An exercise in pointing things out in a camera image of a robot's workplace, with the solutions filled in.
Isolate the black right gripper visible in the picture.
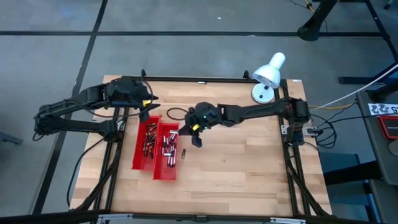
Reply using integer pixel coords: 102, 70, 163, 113
177, 101, 220, 148

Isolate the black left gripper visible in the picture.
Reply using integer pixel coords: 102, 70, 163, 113
105, 76, 161, 123

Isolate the red plastic parts bin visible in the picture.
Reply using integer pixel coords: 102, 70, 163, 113
131, 113, 163, 172
152, 122, 181, 181

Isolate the white desk lamp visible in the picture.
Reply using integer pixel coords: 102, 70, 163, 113
250, 51, 286, 105

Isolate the grey metal leg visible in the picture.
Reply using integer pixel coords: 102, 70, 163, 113
0, 131, 24, 146

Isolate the black curved stand leg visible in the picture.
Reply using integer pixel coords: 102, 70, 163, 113
297, 0, 340, 42

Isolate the black floor stand bar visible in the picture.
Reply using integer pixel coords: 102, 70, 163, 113
338, 62, 398, 85

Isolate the dark grey side desk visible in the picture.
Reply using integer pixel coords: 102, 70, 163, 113
355, 88, 398, 224

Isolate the white fiducial marker sheet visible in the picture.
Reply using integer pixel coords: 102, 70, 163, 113
368, 103, 398, 116

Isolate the red and black device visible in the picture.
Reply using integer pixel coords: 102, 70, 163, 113
377, 114, 398, 140

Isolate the black camera cable yellow plug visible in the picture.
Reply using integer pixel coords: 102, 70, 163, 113
93, 80, 155, 118
166, 107, 201, 131

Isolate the black aluminium table frame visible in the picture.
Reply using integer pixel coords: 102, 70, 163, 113
70, 68, 333, 224

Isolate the black power cable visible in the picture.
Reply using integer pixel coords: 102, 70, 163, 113
66, 136, 108, 208

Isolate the silver aluminium bracket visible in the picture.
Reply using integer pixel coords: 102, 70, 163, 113
269, 217, 307, 224
97, 213, 134, 224

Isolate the black cable bundle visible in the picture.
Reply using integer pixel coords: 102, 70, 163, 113
309, 113, 339, 149

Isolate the yellow floor cable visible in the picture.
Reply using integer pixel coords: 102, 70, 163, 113
308, 103, 358, 111

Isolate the white cable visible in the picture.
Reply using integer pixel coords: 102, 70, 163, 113
320, 63, 398, 108

